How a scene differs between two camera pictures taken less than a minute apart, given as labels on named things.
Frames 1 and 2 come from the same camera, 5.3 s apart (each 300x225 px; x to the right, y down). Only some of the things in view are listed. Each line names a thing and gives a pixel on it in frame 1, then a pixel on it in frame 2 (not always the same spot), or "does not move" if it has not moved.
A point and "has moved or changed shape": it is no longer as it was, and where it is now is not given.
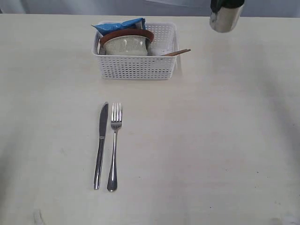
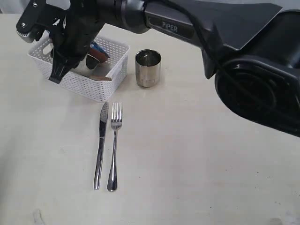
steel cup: [225, 19] has moved or changed shape
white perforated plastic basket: [154, 66] to [95, 84]
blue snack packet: [138, 23] to [94, 45]
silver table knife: [102, 130] does not move
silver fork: [116, 119] does not move
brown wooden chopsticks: [176, 53] to [100, 78]
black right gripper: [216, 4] to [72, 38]
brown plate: [131, 32] to [101, 56]
